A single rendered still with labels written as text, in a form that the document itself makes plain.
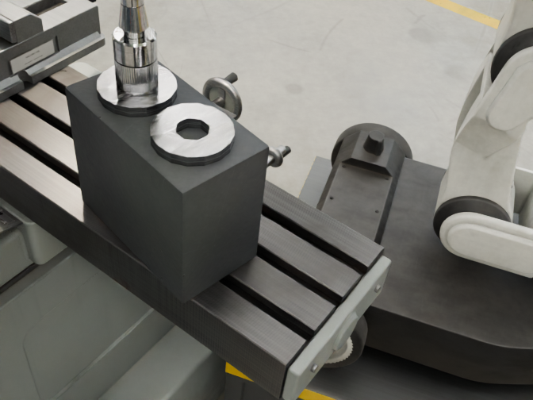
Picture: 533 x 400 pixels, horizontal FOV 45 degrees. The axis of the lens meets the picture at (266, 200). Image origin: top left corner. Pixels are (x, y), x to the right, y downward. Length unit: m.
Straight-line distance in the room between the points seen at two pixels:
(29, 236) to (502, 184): 0.80
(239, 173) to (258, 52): 2.23
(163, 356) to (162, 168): 0.96
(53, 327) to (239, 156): 0.66
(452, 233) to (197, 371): 0.69
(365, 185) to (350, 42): 1.69
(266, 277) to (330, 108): 1.86
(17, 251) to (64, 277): 0.13
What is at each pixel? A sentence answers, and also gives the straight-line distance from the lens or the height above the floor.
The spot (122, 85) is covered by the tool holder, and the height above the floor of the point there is 1.13.
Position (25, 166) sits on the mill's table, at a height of 0.92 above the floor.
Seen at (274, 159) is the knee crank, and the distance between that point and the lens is 1.60.
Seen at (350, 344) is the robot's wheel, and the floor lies 0.52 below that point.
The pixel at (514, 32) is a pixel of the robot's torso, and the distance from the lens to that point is 1.07.
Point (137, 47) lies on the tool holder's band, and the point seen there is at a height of 1.18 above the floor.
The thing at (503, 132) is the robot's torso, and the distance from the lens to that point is 1.12.
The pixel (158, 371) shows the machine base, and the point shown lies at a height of 0.20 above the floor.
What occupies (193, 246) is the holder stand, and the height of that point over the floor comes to 1.01.
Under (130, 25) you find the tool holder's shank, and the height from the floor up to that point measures 1.20.
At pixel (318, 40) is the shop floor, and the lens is 3.05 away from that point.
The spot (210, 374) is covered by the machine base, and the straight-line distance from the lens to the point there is 1.62.
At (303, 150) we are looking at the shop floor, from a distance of 2.41.
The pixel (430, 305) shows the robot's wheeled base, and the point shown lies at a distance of 1.29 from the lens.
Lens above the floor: 1.56
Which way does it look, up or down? 45 degrees down
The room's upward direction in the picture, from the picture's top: 7 degrees clockwise
